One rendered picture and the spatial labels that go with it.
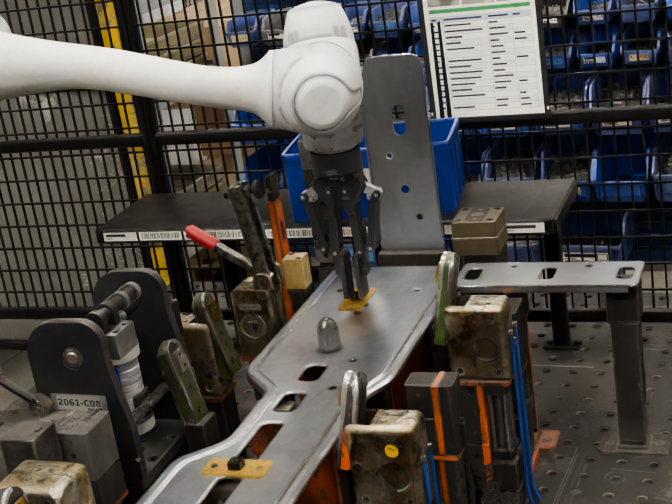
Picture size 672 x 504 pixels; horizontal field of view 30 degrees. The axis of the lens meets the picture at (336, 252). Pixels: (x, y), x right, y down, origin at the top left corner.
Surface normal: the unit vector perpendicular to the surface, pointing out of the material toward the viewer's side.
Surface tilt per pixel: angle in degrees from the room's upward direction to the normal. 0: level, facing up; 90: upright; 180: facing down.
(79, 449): 90
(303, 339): 0
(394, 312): 0
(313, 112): 91
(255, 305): 90
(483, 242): 89
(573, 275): 0
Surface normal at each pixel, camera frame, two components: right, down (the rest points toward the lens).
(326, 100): 0.15, 0.34
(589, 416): -0.15, -0.93
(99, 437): 0.93, -0.01
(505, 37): -0.32, 0.36
